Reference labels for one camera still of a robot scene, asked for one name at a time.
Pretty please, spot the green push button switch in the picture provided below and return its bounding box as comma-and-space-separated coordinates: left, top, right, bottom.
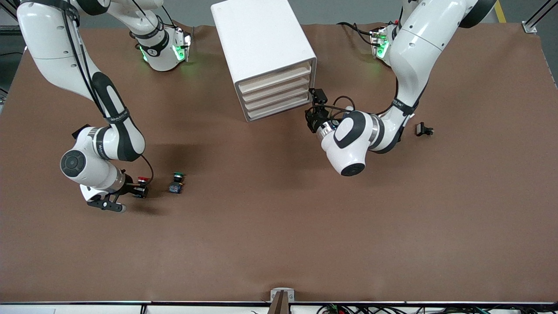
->
169, 172, 187, 195

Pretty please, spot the grey metal mount bracket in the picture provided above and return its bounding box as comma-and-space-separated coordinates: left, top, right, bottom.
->
270, 287, 296, 303

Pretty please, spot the brown mount bar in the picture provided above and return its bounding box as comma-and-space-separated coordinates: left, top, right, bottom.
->
267, 291, 290, 314

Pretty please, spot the aluminium frame profile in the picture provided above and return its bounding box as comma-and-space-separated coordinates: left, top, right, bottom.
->
522, 0, 558, 34

